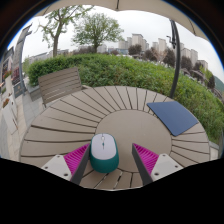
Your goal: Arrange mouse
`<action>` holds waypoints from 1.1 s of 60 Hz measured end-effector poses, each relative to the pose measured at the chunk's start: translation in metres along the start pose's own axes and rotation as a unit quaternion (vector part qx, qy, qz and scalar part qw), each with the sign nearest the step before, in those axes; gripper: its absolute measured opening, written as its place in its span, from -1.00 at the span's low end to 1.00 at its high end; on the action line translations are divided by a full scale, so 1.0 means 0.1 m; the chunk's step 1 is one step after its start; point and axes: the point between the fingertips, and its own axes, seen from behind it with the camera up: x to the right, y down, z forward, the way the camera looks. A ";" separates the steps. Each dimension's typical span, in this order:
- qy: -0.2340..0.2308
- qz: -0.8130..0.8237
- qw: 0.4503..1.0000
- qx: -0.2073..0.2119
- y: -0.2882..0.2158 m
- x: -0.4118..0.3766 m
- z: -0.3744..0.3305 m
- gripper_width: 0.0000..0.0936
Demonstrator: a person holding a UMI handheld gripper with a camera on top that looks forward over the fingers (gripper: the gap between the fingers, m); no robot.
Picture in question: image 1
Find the group of apartment buildings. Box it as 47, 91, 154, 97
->
118, 33, 209, 71

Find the beige umbrella canopy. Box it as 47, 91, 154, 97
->
34, 0, 209, 41

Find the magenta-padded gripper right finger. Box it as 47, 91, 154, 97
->
131, 142, 184, 187

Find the thin-trunked leafy tree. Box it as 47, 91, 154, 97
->
38, 4, 94, 58

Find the wooden slatted chair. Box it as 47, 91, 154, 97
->
37, 66, 84, 108

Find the blue mouse pad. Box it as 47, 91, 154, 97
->
146, 100, 200, 137

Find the tall dark sign pillar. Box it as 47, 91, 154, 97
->
11, 24, 33, 98

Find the white and teal computer mouse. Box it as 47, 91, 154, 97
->
89, 133, 120, 174

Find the round-crowned leafy tree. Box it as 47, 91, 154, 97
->
71, 13, 125, 54

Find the white planter box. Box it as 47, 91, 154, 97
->
1, 94, 20, 135

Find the black curved umbrella pole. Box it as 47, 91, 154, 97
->
165, 19, 182, 99

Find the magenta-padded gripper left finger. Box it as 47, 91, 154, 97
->
41, 142, 92, 186

